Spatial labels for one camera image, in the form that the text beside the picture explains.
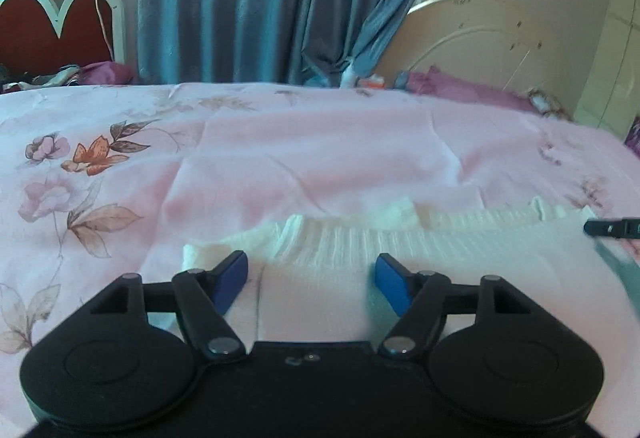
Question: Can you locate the checked patterned pillow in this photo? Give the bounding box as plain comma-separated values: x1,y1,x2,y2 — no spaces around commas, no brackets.
527,88,573,121

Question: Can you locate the magenta cloth pile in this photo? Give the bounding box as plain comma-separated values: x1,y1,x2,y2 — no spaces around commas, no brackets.
0,61,137,94

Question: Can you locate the white knitted sweater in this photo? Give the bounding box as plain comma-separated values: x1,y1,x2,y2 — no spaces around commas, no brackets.
181,195,640,344

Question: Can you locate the red heart-shaped headboard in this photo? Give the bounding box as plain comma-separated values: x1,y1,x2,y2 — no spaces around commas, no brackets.
0,0,127,76

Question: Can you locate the cream round headboard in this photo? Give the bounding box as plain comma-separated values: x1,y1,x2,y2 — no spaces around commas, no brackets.
372,0,563,102

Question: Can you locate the purple pillow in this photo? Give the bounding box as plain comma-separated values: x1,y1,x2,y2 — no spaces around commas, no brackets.
397,65,543,113

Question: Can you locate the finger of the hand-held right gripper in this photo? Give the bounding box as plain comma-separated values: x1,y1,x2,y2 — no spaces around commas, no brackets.
583,217,640,239

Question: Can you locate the bed with pink floral sheet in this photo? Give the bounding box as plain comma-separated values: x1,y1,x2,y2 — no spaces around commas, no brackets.
0,81,640,369

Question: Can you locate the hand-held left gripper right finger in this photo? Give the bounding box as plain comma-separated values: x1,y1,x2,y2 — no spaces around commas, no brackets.
375,253,537,361

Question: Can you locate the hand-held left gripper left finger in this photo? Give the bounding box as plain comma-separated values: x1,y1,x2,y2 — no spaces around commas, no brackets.
90,250,249,363

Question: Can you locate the cream panelled wardrobe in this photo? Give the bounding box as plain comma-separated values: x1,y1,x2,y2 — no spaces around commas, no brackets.
574,0,640,145

